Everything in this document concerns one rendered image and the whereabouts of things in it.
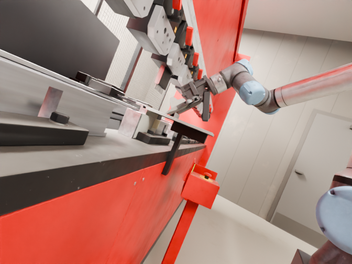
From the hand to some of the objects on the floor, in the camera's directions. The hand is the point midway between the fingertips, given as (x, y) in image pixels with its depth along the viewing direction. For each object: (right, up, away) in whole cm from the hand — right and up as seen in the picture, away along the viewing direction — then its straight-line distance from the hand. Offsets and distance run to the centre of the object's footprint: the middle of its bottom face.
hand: (171, 114), depth 81 cm
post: (-92, -67, +117) cm, 163 cm away
